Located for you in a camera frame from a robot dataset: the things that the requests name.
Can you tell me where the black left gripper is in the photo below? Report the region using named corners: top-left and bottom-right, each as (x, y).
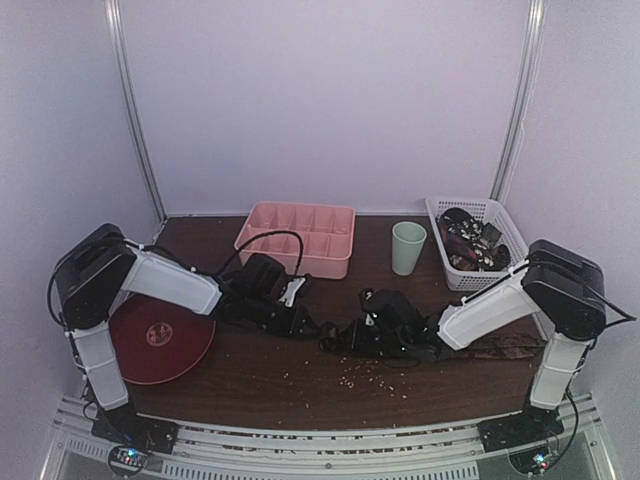
top-left (246, 292), bottom-right (322, 340)

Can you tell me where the dark floral patterned tie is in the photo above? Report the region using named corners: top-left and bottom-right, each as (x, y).
top-left (318, 322), bottom-right (544, 362)

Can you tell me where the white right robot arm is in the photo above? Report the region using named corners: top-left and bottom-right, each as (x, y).
top-left (339, 240), bottom-right (606, 442)

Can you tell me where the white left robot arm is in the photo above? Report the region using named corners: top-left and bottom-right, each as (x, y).
top-left (46, 223), bottom-right (321, 444)

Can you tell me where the mint green plastic cup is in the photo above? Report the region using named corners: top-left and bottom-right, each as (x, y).
top-left (392, 221), bottom-right (427, 276)

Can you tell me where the pink divided organizer box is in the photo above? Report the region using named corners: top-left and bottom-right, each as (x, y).
top-left (234, 201), bottom-right (355, 280)

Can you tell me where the brown patterned tie in basket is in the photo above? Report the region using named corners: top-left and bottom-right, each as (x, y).
top-left (436, 207), bottom-right (511, 272)

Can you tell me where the red round tray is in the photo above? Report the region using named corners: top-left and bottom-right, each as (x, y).
top-left (109, 294), bottom-right (216, 386)

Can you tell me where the white plastic mesh basket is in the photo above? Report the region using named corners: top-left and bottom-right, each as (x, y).
top-left (425, 196), bottom-right (529, 292)

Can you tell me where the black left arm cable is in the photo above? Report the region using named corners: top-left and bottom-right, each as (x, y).
top-left (214, 228), bottom-right (305, 276)

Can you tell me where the aluminium front rail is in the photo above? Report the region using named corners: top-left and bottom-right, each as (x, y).
top-left (38, 395), bottom-right (618, 479)

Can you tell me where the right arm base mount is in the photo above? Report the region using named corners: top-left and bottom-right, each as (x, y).
top-left (477, 407), bottom-right (564, 476)

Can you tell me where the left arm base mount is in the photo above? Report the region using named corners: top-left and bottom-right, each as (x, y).
top-left (91, 401), bottom-right (179, 478)

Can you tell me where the right aluminium corner post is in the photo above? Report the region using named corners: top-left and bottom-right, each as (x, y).
top-left (490, 0), bottom-right (546, 203)

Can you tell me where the aluminium corner post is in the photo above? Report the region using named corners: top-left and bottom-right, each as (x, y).
top-left (104, 0), bottom-right (167, 222)
top-left (490, 0), bottom-right (546, 203)

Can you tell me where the left aluminium corner post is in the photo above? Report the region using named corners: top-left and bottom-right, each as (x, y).
top-left (104, 0), bottom-right (167, 222)

